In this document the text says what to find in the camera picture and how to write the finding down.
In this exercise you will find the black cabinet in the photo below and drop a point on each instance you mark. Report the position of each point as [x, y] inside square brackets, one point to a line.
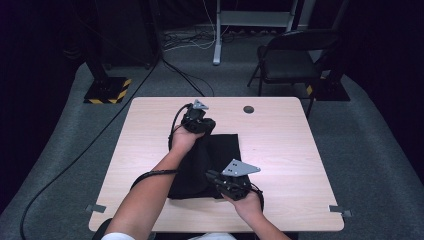
[126, 33]

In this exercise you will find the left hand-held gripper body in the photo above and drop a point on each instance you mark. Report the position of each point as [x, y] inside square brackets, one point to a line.
[196, 121]

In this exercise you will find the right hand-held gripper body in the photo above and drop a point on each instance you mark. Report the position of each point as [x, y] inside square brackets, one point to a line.
[235, 186]

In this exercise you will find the person's right hand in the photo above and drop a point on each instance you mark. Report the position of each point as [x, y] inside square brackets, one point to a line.
[248, 206]

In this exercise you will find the black folding chair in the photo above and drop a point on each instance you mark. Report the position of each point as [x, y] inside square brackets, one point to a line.
[286, 66]

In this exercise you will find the white desk frame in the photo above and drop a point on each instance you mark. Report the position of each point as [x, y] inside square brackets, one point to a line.
[217, 40]

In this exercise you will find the grey tape strip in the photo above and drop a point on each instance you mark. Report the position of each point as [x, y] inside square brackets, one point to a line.
[95, 208]
[340, 210]

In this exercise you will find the round dark table grommet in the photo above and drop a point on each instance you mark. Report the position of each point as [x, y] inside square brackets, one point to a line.
[248, 109]

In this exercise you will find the black stand with striped base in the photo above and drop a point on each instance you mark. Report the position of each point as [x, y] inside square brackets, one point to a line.
[330, 91]
[106, 90]

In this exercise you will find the black lion print t-shirt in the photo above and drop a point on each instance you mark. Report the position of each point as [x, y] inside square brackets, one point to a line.
[223, 150]

